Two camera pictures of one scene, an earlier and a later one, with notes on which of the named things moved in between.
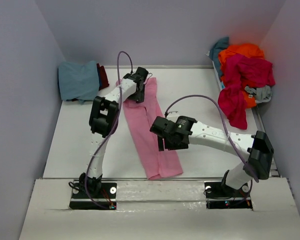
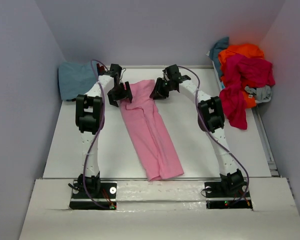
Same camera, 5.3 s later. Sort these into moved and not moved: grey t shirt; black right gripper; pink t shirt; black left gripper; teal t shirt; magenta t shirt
Moved: black left gripper; black right gripper
Not moved: grey t shirt; pink t shirt; magenta t shirt; teal t shirt
